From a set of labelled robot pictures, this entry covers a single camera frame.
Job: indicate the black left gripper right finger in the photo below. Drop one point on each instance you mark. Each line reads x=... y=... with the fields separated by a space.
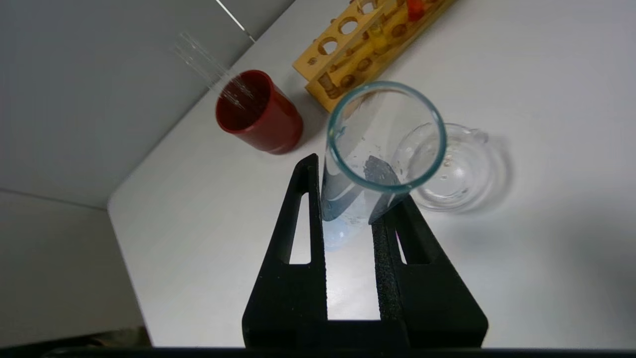
x=427 y=298

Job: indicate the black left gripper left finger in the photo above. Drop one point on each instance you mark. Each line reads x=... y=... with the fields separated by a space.
x=293 y=298

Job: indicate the test tube with blue pigment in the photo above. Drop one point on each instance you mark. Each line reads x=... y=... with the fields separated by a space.
x=343 y=199

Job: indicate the test tube with yellow pigment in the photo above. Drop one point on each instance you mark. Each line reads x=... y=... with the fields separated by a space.
x=380 y=42

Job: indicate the wooden test tube rack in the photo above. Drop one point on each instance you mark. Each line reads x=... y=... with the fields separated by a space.
x=357 y=64

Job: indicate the test tube with red pigment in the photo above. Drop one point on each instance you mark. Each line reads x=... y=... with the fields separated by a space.
x=415 y=9

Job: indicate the clear glass spouted dish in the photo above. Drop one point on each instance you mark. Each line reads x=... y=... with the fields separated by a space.
x=462 y=174

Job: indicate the red plastic cup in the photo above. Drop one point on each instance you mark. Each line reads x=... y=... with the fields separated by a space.
x=263 y=119

